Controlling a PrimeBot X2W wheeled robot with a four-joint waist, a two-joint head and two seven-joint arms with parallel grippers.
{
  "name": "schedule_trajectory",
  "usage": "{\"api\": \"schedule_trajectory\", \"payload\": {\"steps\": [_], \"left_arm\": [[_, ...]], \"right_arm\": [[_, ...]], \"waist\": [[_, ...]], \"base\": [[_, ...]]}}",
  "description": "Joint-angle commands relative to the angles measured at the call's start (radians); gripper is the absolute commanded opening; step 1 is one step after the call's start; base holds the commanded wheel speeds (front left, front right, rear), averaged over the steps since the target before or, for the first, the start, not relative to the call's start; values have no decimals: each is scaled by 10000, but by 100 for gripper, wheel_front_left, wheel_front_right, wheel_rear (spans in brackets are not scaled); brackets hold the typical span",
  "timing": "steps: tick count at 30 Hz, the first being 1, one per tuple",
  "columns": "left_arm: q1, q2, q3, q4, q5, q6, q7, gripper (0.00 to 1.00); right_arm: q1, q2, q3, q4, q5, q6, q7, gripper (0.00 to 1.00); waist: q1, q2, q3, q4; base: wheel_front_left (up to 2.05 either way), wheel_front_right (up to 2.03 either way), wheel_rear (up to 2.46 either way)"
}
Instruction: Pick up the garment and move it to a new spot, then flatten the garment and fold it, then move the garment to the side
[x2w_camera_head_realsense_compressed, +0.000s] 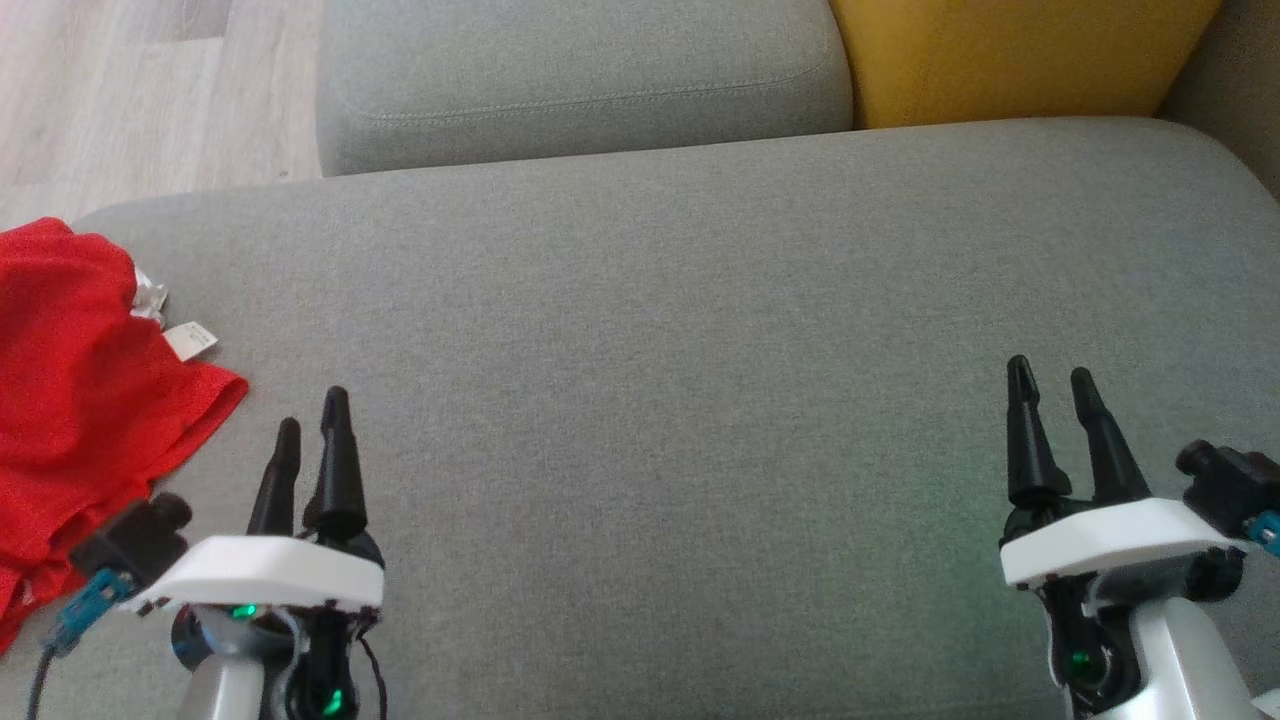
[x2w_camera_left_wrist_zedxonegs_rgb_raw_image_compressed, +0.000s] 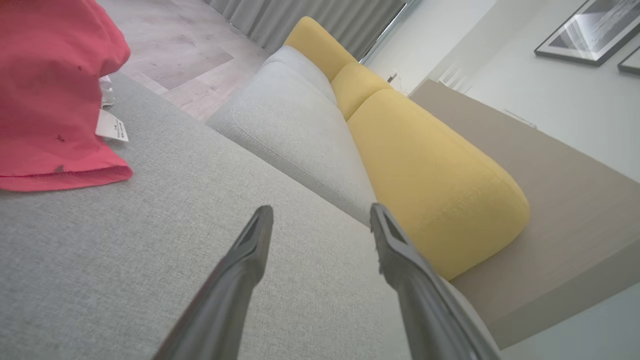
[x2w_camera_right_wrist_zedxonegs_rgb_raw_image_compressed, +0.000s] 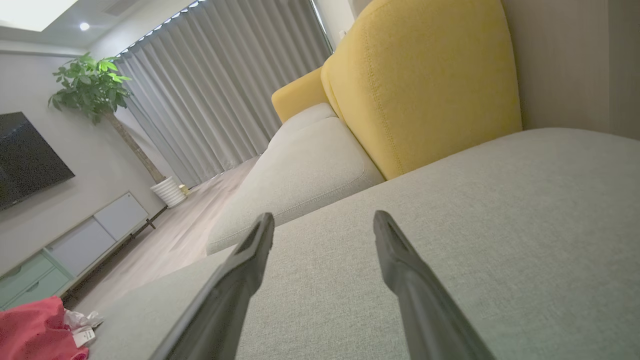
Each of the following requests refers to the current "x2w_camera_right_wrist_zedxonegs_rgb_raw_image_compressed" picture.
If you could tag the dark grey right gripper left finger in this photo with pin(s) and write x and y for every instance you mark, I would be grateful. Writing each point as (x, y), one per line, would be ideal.
(235, 295)

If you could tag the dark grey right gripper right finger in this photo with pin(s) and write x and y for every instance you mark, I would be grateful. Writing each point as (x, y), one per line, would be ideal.
(420, 305)

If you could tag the red shorts with white lining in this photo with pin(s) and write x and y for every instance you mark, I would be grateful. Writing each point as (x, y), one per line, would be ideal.
(35, 330)

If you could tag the large grey sofa seat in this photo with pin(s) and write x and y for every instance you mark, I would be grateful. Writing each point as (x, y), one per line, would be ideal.
(500, 225)

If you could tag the small yellow floor object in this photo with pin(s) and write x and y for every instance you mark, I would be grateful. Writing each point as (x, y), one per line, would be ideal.
(184, 189)

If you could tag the white ribbed plant pot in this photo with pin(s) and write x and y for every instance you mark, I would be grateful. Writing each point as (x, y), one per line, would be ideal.
(169, 192)

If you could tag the white and green TV cabinet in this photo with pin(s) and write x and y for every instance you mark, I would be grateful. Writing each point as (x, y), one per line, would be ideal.
(80, 245)

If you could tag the small yellow sofa back cushion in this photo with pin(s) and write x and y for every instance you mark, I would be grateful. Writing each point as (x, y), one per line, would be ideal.
(297, 95)

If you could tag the grey pleated curtain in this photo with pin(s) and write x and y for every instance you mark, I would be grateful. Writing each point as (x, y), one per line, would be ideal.
(220, 85)

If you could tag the black flat television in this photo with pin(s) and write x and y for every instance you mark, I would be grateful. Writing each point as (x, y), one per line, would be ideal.
(25, 160)

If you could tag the green leafy indoor tree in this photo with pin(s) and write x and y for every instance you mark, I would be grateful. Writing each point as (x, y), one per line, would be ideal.
(90, 85)

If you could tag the round ceiling spotlight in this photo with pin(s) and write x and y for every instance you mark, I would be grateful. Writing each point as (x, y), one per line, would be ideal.
(84, 26)

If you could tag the ceiling return air grille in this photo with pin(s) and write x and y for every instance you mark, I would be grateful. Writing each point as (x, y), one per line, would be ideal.
(119, 6)

